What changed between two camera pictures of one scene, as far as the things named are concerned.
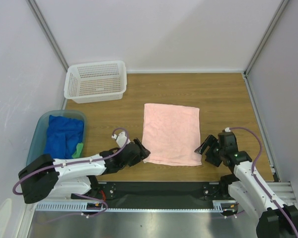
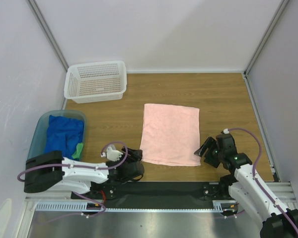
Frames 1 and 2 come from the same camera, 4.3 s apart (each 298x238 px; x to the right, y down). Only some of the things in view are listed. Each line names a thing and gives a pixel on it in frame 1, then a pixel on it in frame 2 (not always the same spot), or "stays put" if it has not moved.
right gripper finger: x=210 y=152 stays put
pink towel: x=171 y=132 stays put
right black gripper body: x=210 y=150 stays put
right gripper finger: x=209 y=141 stays put
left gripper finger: x=145 y=153 -> x=135 y=157
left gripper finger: x=140 y=145 -> x=133 y=152
